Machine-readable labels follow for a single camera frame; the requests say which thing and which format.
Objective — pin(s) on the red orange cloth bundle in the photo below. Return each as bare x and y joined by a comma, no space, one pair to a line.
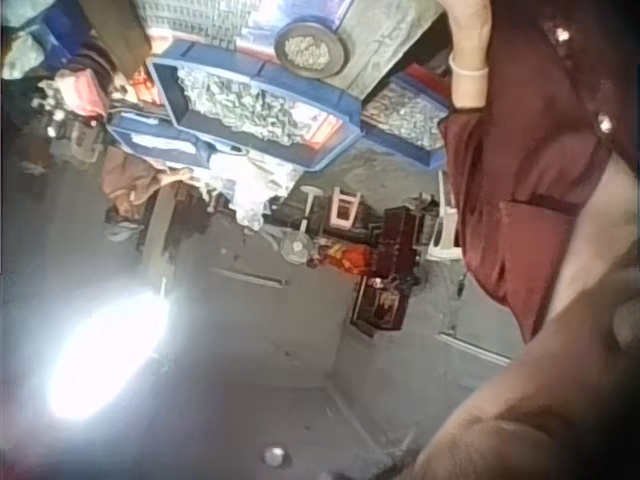
345,260

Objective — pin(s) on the dark wooden cabinet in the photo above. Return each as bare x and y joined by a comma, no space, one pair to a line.
395,250

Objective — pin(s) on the white bar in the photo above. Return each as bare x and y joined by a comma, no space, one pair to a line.
247,276

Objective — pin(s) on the white plastic bag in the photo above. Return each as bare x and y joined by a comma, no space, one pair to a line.
250,185

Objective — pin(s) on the white plastic chair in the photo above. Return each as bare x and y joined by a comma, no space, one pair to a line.
446,235

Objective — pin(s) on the small blue crate, metal parts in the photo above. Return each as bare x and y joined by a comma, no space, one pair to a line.
405,117

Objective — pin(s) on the large blue crate, metal parts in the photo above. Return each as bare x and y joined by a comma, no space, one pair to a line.
280,85

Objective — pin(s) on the round black tray, metal parts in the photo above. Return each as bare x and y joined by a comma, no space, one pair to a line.
311,49

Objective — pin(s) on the brown cloth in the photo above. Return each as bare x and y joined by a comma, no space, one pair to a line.
132,180

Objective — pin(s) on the blue crate with cloth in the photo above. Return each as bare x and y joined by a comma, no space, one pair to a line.
150,140

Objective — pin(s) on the small round metal lid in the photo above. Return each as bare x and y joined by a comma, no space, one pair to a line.
274,454

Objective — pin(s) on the white bangle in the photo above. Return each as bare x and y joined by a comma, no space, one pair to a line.
469,69

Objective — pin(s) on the grey mesh basket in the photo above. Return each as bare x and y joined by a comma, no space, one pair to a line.
195,22

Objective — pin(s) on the heap of clutter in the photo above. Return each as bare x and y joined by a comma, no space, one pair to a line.
60,85

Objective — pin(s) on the white pedestal fan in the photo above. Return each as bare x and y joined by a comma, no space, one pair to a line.
296,245

